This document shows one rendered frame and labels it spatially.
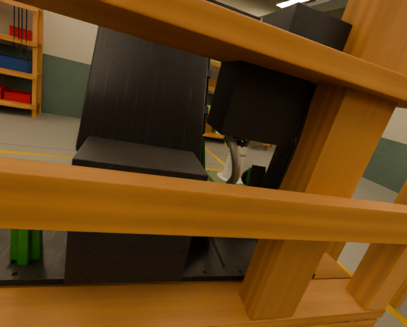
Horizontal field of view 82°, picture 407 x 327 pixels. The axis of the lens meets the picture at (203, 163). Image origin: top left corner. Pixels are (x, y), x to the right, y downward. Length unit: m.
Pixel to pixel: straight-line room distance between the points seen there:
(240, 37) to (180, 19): 0.08
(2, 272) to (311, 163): 0.77
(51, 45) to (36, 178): 5.99
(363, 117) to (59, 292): 0.81
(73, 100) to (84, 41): 1.32
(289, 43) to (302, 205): 0.29
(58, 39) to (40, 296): 5.86
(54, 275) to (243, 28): 0.70
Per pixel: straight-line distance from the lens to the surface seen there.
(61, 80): 6.34
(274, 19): 0.58
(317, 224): 0.56
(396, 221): 0.73
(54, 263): 0.80
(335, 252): 1.96
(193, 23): 0.35
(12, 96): 6.00
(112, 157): 0.57
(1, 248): 0.87
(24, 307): 0.74
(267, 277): 0.68
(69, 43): 6.30
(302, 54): 0.42
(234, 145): 0.79
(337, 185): 0.61
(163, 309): 0.72
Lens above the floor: 1.44
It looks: 18 degrees down
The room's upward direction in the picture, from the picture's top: 14 degrees clockwise
